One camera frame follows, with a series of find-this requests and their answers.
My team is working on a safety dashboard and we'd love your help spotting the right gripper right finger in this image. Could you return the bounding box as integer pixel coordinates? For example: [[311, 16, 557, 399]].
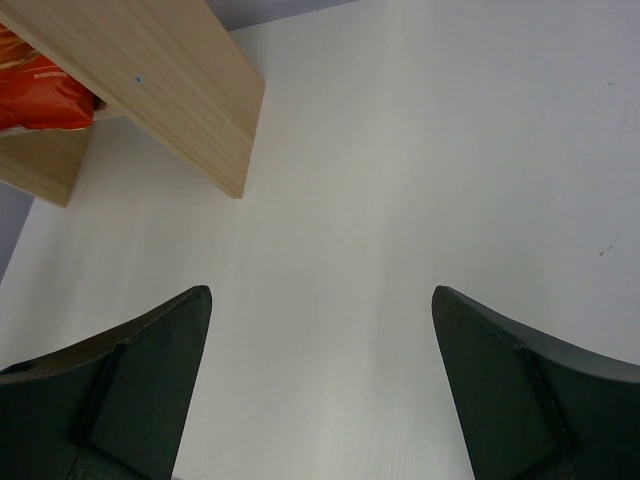
[[432, 286, 639, 479]]

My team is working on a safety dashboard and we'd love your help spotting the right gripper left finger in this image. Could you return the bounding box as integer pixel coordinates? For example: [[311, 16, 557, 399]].
[[1, 285, 212, 479]]

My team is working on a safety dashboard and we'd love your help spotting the cassava chips bag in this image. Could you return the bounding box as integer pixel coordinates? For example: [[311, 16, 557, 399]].
[[1, 26, 96, 132]]

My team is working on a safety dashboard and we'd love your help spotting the wooden two-tier shelf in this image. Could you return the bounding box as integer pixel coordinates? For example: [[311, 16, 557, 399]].
[[1, 1, 265, 199]]

